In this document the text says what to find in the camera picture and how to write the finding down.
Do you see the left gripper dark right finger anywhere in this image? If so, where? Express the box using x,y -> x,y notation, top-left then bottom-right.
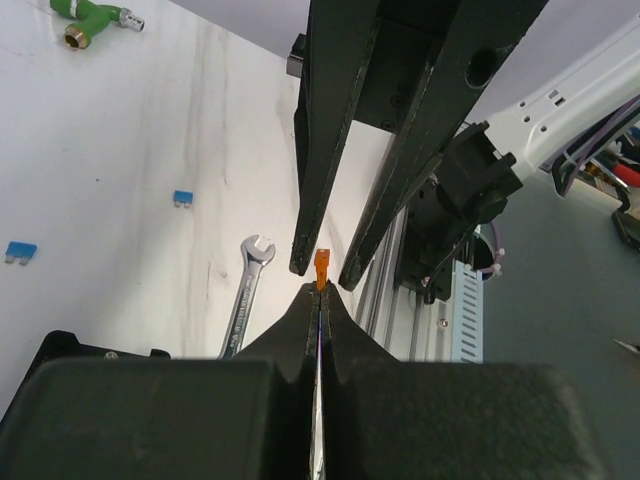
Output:
319,283 -> 398,479

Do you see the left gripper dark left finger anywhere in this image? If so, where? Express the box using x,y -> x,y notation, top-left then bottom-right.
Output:
234,283 -> 320,479

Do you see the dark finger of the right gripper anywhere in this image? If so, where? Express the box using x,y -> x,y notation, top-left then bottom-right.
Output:
339,1 -> 546,290
289,1 -> 379,276

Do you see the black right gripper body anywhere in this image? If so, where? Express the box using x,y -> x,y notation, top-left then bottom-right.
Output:
285,0 -> 524,304

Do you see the orange blade fuse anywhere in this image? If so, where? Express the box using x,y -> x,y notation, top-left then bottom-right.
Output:
314,249 -> 330,292

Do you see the blue blade fuse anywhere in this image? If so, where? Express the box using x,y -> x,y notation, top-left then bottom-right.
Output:
173,190 -> 194,208
5,241 -> 38,266

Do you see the black fuse box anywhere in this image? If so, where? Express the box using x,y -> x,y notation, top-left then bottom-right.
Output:
1,330 -> 172,433

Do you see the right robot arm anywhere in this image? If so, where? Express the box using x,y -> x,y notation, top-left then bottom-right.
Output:
289,1 -> 639,302

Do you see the steel open-end wrench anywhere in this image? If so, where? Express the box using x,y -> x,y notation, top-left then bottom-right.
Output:
219,235 -> 276,359

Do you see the slotted cable duct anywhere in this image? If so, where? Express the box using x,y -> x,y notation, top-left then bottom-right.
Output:
451,261 -> 484,364

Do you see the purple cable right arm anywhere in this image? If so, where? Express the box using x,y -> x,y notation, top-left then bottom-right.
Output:
469,94 -> 640,281

